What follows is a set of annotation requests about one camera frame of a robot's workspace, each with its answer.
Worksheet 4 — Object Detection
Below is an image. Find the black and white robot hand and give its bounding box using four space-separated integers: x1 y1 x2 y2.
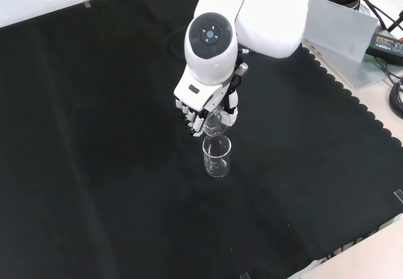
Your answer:
174 66 242 137

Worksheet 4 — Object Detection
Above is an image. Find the clear glass beaker with water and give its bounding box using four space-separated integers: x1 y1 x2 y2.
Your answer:
203 110 232 139

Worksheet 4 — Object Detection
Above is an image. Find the clear graduated glass beaker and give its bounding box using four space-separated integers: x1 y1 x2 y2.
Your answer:
202 135 233 178

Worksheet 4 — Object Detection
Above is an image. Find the black bench cloth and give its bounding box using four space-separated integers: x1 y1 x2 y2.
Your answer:
0 0 403 279

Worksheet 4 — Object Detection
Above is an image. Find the pale grey board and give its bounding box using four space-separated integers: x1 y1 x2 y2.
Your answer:
302 0 394 88

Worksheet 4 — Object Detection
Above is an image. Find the black power adapter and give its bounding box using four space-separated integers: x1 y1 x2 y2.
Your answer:
365 26 403 59

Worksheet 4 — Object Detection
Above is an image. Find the black cable bundle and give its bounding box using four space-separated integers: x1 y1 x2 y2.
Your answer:
389 80 403 118

